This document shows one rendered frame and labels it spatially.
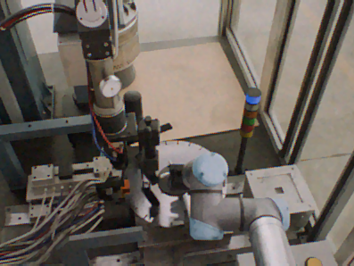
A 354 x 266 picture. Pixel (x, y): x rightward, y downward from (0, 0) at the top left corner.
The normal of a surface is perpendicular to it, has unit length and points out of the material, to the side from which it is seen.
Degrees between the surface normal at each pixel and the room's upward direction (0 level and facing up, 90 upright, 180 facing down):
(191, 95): 0
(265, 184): 0
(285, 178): 0
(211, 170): 32
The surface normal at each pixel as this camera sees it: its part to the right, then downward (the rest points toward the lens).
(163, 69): 0.00, -0.65
